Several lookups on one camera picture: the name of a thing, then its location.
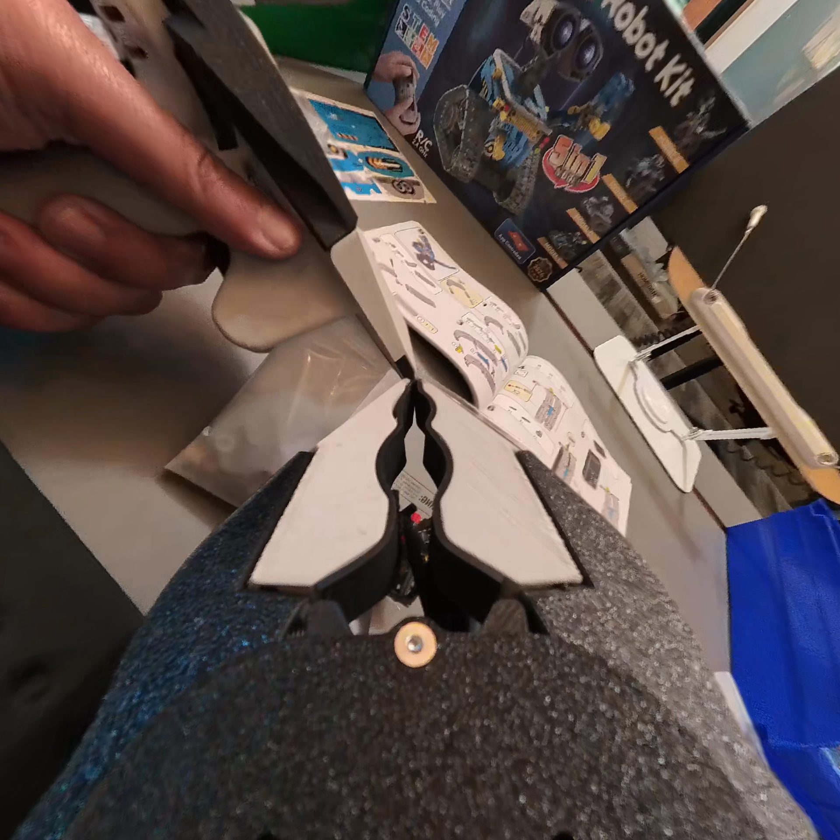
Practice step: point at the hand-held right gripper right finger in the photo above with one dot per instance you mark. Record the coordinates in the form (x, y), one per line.
(499, 518)

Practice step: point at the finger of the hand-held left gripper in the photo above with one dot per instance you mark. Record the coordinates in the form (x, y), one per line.
(374, 302)
(439, 367)

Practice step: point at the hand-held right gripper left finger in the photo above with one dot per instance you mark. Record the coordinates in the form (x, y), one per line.
(328, 518)

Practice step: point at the white instruction booklet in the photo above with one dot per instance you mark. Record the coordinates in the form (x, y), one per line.
(472, 328)

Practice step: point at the small clear parts bag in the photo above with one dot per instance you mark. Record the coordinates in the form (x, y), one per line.
(295, 400)

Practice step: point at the blue plastic bin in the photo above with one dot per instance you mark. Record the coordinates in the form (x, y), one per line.
(787, 623)

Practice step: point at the grey desk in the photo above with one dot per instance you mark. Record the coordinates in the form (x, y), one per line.
(98, 407)

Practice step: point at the person's left hand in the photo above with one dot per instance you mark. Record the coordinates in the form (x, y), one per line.
(59, 85)

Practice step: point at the green plastic bin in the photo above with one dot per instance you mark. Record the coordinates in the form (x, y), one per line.
(308, 29)

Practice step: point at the blue sticker sheet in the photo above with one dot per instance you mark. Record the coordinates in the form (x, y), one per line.
(361, 151)

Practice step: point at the dark blue toy box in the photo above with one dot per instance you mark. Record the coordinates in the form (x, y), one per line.
(558, 131)

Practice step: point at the black perforated chair seat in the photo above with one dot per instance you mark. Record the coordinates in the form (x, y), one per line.
(59, 623)

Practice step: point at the black partition panel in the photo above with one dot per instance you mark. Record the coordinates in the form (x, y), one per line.
(787, 229)

